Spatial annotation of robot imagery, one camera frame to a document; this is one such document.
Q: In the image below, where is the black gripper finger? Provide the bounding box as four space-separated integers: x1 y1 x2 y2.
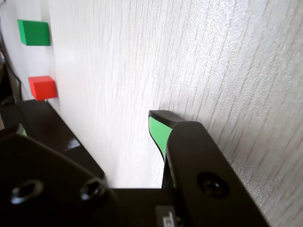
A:
0 125 120 227
148 110 272 227

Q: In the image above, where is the red wooden cube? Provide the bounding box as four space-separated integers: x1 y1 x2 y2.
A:
28 76 58 101

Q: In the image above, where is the green wooden cube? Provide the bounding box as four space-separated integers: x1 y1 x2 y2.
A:
17 19 51 47

